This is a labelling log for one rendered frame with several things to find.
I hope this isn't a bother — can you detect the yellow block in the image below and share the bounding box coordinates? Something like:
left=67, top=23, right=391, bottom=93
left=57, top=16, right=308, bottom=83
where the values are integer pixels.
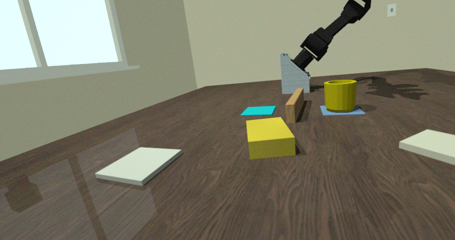
left=246, top=117, right=296, bottom=160

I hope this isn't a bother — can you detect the tan wooden bar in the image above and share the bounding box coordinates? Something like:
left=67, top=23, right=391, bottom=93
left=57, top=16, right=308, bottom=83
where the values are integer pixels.
left=285, top=88, right=304, bottom=123

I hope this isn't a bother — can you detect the yellow cup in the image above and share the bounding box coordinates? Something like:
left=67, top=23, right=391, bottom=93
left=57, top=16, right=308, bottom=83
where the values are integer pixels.
left=324, top=80, right=357, bottom=112

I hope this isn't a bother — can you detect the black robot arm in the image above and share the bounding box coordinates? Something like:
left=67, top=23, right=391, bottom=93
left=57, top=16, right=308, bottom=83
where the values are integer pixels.
left=291, top=0, right=371, bottom=71

